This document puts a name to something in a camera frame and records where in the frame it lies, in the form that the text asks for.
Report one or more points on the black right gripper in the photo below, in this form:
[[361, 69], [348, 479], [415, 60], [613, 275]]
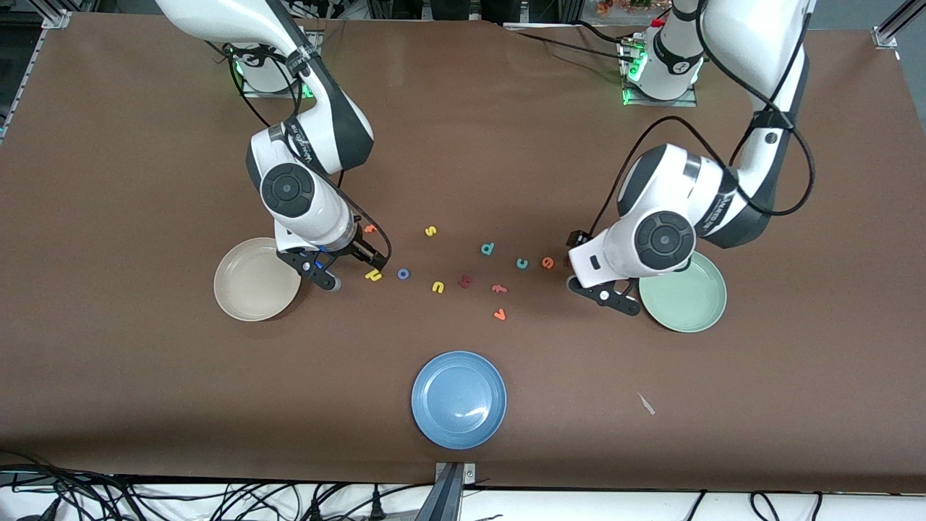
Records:
[[359, 250]]

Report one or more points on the aluminium frame profile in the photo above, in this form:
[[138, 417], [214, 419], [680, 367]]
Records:
[[58, 16], [886, 35]]

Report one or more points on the orange artificial flowers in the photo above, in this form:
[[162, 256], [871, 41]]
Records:
[[615, 7]]

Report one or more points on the light green plate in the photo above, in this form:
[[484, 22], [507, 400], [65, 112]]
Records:
[[687, 304]]

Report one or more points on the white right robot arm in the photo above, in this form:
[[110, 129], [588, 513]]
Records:
[[289, 188]]

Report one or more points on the brown table cover sheet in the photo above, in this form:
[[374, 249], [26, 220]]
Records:
[[145, 398]]

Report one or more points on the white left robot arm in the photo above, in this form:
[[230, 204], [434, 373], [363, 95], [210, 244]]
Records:
[[664, 239]]

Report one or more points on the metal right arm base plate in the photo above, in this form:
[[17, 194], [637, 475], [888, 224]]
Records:
[[253, 95]]

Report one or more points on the white paper scrap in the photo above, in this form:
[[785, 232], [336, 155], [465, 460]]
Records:
[[646, 404]]

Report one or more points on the blue plate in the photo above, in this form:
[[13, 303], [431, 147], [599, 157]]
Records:
[[459, 399]]

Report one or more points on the beige brown plate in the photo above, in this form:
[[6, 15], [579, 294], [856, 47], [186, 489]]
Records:
[[246, 289]]

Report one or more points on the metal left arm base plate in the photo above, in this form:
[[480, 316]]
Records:
[[687, 103]]

